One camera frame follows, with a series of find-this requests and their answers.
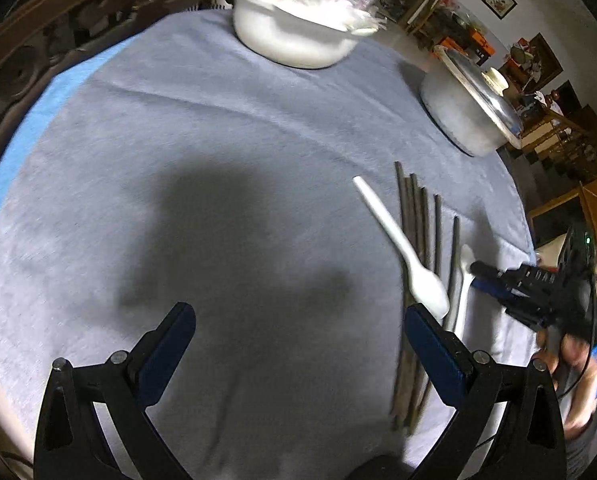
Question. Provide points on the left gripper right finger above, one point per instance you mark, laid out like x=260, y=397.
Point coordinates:
x=529, y=441

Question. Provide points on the metal pot lid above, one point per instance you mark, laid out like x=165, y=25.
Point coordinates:
x=487, y=89

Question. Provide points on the framed wall picture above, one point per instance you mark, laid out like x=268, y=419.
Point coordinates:
x=501, y=8

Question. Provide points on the white plastic spoon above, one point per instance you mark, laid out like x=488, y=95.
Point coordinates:
x=464, y=281
x=425, y=286

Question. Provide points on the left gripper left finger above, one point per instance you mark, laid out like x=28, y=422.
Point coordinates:
x=70, y=442

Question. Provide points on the aluminium pot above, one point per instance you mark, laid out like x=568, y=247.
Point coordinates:
x=462, y=114

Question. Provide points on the person's right hand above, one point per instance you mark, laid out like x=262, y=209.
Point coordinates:
x=576, y=354

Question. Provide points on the blue table mat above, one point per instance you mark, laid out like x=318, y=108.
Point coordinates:
x=40, y=116

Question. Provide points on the dark chopstick three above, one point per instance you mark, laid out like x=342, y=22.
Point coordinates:
x=420, y=245

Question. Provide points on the grey table cloth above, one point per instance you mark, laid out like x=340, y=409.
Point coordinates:
x=189, y=168

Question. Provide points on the dark chopstick five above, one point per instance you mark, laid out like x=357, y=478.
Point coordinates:
x=437, y=270

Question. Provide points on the dark chopstick four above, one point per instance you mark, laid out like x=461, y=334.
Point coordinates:
x=425, y=209

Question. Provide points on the dark chopstick six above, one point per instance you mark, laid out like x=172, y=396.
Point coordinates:
x=449, y=322

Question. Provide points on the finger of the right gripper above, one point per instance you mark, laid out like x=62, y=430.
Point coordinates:
x=484, y=271
x=492, y=289

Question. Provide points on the dark chopstick two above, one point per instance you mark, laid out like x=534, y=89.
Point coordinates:
x=407, y=360

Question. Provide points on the white ceramic pot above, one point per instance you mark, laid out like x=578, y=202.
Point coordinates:
x=292, y=40

